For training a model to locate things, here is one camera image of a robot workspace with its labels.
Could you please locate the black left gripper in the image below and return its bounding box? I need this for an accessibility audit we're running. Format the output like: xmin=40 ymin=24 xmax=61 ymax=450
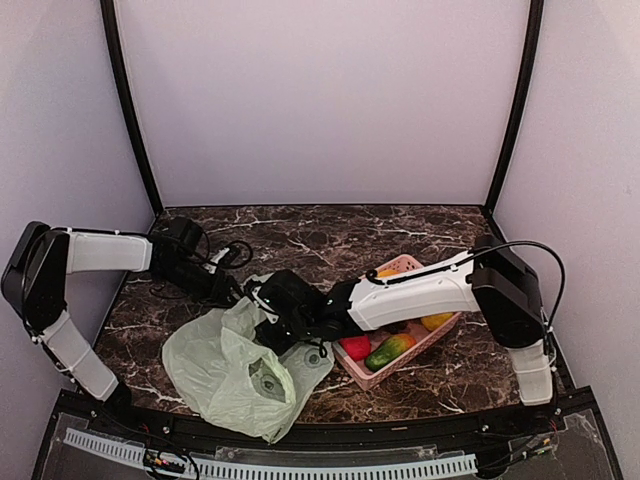
xmin=158 ymin=258 xmax=250 ymax=308

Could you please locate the red apple fruit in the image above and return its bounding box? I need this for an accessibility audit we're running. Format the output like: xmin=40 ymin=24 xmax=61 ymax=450
xmin=339 ymin=335 xmax=371 ymax=362

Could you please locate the light green plastic bag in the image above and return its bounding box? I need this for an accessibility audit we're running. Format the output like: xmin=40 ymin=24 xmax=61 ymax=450
xmin=162 ymin=298 xmax=335 ymax=444

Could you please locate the green orange mango fruit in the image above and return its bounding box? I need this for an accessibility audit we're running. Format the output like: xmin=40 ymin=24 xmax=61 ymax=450
xmin=364 ymin=333 xmax=417 ymax=372

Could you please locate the dark purple grape bunch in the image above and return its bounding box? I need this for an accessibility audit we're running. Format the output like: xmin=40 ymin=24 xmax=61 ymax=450
xmin=385 ymin=321 xmax=411 ymax=335

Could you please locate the yellow pear fruit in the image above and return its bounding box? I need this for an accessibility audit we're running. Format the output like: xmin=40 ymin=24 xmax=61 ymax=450
xmin=420 ymin=312 xmax=454 ymax=332

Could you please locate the yellow orange mango fruit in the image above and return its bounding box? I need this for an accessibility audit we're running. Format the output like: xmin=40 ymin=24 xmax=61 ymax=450
xmin=377 ymin=269 xmax=399 ymax=278

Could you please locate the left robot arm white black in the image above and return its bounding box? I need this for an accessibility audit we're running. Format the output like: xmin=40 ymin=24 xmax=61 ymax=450
xmin=1 ymin=217 xmax=248 ymax=436

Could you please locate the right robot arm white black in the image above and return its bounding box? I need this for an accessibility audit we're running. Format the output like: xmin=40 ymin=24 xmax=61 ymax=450
xmin=245 ymin=236 xmax=554 ymax=434

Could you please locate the clear acrylic front panel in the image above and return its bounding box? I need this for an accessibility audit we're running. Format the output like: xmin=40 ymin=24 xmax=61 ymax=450
xmin=34 ymin=412 xmax=614 ymax=479

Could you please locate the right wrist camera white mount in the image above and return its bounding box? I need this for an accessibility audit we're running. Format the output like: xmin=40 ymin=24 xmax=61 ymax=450
xmin=243 ymin=279 xmax=279 ymax=324

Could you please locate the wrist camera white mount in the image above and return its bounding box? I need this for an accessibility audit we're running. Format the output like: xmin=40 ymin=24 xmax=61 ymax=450
xmin=204 ymin=240 xmax=253 ymax=274
xmin=243 ymin=279 xmax=279 ymax=324

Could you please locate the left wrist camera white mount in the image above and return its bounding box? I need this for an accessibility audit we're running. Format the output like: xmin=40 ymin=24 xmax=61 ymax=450
xmin=204 ymin=240 xmax=253 ymax=274

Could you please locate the black front curved rail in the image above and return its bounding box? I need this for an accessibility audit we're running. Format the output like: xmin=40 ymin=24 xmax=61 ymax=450
xmin=52 ymin=387 xmax=596 ymax=453

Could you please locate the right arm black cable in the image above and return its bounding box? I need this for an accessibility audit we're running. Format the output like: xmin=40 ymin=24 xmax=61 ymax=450
xmin=469 ymin=240 xmax=567 ymax=336

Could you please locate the white slotted cable duct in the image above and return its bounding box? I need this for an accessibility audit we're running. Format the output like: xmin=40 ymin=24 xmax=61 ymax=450
xmin=63 ymin=427 xmax=478 ymax=480

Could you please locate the black rear left frame post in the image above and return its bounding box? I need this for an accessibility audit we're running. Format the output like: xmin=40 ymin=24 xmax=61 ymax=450
xmin=99 ymin=0 xmax=164 ymax=217

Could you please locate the black frame post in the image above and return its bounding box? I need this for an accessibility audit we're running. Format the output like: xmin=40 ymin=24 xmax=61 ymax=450
xmin=99 ymin=0 xmax=164 ymax=217
xmin=483 ymin=0 xmax=545 ymax=217

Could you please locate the black rear right frame post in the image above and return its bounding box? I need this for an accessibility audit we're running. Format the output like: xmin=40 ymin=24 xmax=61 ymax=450
xmin=483 ymin=0 xmax=545 ymax=217

